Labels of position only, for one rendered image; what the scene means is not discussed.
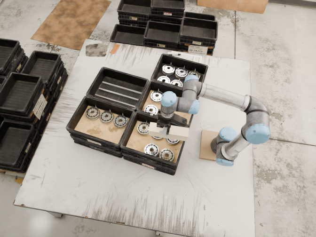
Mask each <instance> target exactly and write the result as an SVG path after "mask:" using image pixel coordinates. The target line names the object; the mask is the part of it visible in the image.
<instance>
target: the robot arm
mask: <svg viewBox="0 0 316 237"><path fill-rule="evenodd" d="M197 96H200V97H203V98H206V99H209V100H212V101H216V102H219V103H222V104H226V105H229V106H232V107H235V108H239V109H240V110H241V111H242V112H245V113H246V124H244V125H243V126H242V128H241V132H240V133H239V134H238V135H237V133H236V131H235V130H234V129H233V128H231V127H223V128H222V129H221V130H220V131H219V133H218V135H217V137H215V138H214V139H213V140H212V142H211V149H212V151H213V152H214V153H215V154H216V163H217V164H219V165H221V166H233V165H234V160H235V159H236V158H237V157H238V154H239V153H240V152H241V151H242V150H243V149H245V148H246V147H247V146H249V145H250V144H260V143H265V142H266V141H268V139H269V137H270V127H269V110H268V108H267V107H266V105H265V104H264V103H263V102H262V101H260V100H259V99H257V98H255V97H253V96H251V95H240V94H237V93H234V92H231V91H228V90H225V89H222V88H218V87H215V86H211V85H209V84H205V83H202V82H199V80H198V77H197V76H195V75H188V76H187V77H186V78H185V81H184V86H183V92H182V97H176V94H175V93H173V92H171V91H167V92H165V93H163V95H162V97H161V109H159V110H158V119H157V127H160V128H163V127H164V128H163V130H161V131H159V133H161V134H164V135H166V137H168V136H169V130H170V128H171V123H172V122H174V123H176V124H178V125H180V126H183V127H185V126H186V125H187V119H186V118H184V117H182V116H179V115H177V114H175V113H174V112H175V111H177V112H183V113H188V114H197V113H198V110H199V104H200V101H199V100H196V97H197Z"/></svg>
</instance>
